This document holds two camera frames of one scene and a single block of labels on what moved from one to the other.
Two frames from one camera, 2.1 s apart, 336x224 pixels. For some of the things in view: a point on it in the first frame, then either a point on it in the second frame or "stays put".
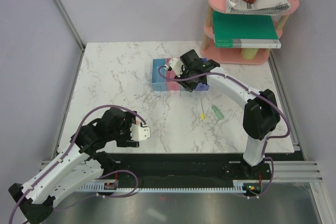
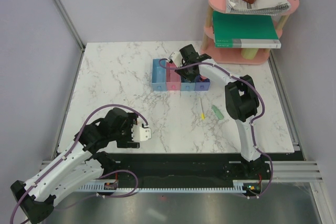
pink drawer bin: x=172 y=85 stays put
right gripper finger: x=189 y=86 → x=186 y=77
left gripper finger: x=127 y=144 stays put
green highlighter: x=218 y=113 stays put
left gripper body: x=124 y=131 stays put
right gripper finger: x=203 y=80 → x=195 y=74
